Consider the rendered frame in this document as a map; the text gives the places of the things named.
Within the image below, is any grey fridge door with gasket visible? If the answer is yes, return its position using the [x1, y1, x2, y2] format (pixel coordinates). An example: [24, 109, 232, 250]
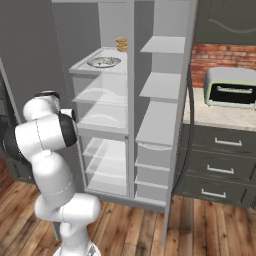
[161, 0, 198, 248]

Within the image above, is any silver fish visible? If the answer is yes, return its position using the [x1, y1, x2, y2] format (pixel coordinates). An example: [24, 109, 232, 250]
[95, 57, 115, 66]

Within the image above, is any grey round plate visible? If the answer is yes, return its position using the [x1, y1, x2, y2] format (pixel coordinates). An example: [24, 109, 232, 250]
[86, 55, 122, 69]

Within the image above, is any grey open fridge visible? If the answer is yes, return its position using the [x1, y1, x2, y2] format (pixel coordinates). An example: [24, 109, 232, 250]
[51, 0, 193, 214]

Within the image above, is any pale green toaster oven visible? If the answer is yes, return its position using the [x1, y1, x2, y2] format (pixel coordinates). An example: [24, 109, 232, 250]
[203, 66, 256, 111]

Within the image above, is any dark green drawer front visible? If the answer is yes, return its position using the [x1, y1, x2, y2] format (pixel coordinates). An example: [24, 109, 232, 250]
[173, 174, 256, 207]
[179, 149, 256, 185]
[185, 124, 256, 158]

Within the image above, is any dark green wall cupboard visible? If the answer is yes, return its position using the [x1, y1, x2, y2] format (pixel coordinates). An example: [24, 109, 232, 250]
[195, 0, 256, 47]

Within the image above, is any dark green base cupboard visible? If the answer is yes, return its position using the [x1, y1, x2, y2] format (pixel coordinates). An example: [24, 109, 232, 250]
[0, 71, 34, 184]

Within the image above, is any clear fridge drawer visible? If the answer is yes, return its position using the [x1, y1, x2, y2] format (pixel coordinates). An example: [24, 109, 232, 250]
[79, 133, 130, 198]
[71, 73, 130, 134]

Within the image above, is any stack of yellow cookies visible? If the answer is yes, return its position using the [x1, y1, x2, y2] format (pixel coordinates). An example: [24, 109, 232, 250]
[115, 36, 129, 53]

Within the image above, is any silver drawer handle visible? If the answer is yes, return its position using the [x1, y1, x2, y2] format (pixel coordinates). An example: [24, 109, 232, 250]
[206, 164, 236, 175]
[200, 188, 228, 200]
[214, 137, 244, 148]

